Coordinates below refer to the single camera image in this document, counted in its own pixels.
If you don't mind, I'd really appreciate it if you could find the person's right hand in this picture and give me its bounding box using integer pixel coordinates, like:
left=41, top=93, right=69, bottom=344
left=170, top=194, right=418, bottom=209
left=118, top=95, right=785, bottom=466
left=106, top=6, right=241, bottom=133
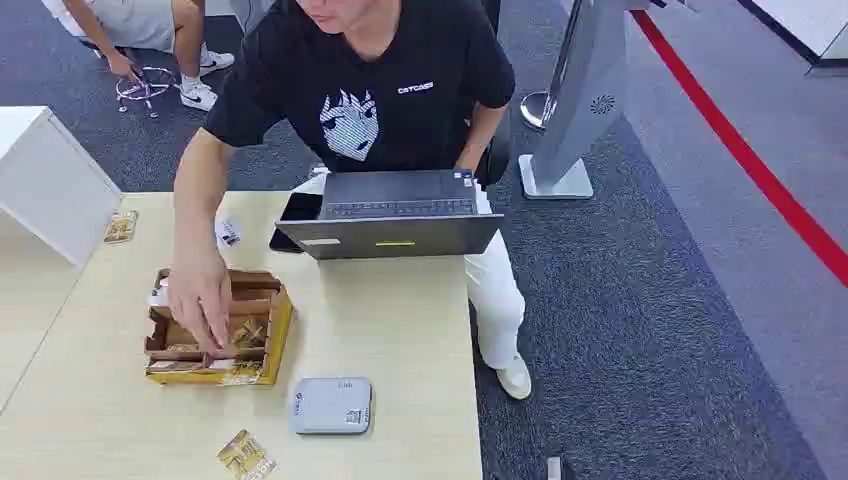
left=166, top=258, right=234, bottom=360

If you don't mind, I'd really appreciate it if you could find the gold card stack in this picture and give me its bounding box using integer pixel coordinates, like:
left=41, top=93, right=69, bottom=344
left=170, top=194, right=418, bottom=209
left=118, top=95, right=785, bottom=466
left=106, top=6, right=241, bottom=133
left=230, top=317, right=270, bottom=350

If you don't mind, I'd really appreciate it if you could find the white printed card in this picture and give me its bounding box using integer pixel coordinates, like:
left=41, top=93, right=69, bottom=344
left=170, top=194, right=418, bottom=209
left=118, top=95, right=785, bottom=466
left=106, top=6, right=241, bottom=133
left=214, top=216, right=244, bottom=250

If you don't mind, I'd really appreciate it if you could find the wooden card box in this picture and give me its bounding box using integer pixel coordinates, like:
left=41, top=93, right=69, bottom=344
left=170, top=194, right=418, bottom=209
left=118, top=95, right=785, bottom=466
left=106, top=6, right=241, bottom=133
left=143, top=267, right=295, bottom=388

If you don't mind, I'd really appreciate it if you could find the gold printed card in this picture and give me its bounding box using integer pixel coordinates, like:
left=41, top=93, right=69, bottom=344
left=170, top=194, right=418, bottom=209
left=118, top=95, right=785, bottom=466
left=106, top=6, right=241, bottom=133
left=103, top=209, right=140, bottom=245
left=215, top=429, right=279, bottom=480

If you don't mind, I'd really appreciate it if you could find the black phone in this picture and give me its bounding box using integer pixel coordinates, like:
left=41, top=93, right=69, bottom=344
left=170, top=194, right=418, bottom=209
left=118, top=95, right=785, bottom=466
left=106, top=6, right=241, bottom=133
left=268, top=192, right=325, bottom=255

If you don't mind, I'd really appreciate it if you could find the grey flat square device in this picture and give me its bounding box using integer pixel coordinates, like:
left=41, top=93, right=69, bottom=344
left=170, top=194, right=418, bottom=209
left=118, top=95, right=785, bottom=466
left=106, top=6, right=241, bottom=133
left=288, top=376, right=375, bottom=437

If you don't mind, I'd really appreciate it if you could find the white cabinet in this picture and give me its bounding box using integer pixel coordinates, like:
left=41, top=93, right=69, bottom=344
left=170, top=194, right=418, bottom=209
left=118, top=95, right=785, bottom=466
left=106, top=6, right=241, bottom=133
left=0, top=105, right=125, bottom=268

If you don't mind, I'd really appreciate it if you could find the grey laptop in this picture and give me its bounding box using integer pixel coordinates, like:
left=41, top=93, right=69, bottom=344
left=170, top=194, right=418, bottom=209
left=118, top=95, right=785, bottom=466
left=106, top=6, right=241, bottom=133
left=274, top=168, right=505, bottom=262

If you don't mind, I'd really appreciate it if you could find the crouching person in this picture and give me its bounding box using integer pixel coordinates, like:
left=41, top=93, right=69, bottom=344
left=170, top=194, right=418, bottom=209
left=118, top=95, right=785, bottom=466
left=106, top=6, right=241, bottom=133
left=40, top=0, right=236, bottom=113

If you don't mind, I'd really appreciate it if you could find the person in black shirt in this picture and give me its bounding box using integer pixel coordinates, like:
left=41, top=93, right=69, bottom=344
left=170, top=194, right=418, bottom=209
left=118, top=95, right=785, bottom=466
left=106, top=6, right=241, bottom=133
left=168, top=0, right=533, bottom=402

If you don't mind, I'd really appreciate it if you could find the chrome stanchion base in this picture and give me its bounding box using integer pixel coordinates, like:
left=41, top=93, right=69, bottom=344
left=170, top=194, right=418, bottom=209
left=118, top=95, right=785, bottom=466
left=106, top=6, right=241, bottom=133
left=519, top=90, right=555, bottom=132

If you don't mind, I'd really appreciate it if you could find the grey kiosk stand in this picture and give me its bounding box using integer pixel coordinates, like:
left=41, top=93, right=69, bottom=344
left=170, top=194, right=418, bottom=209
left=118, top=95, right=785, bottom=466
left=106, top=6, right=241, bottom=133
left=517, top=0, right=657, bottom=201

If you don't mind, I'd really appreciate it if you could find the red floor tape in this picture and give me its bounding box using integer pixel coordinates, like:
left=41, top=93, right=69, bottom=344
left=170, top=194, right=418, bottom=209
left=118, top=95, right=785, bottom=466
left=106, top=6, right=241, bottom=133
left=628, top=9, right=848, bottom=290

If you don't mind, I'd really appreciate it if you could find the chrome ring stand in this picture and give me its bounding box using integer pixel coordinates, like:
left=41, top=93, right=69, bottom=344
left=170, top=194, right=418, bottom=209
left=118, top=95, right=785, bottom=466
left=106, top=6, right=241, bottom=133
left=115, top=65, right=178, bottom=121

